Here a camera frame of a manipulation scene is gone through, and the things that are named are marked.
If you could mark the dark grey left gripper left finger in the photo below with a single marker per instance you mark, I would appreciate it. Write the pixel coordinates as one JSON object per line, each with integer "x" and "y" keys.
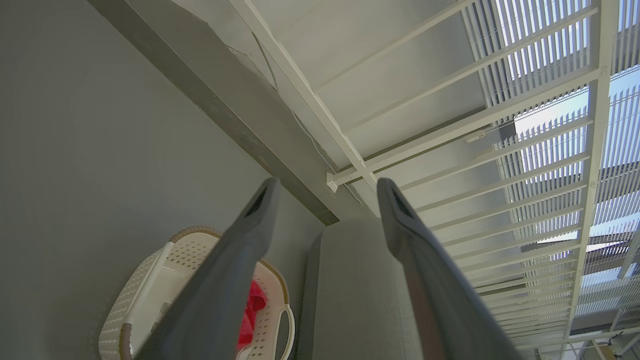
{"x": 220, "y": 290}

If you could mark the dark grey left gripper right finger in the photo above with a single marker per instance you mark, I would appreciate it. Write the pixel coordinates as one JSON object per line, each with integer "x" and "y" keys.
{"x": 430, "y": 285}

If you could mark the white perforated laundry basket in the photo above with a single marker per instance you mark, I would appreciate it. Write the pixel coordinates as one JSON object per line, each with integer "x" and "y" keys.
{"x": 150, "y": 300}

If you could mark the red garment with black print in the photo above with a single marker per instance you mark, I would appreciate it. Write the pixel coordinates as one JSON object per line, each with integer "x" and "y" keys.
{"x": 252, "y": 312}

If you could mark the grey fabric sofa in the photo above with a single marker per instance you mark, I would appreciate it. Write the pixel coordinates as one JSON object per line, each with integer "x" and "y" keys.
{"x": 357, "y": 295}

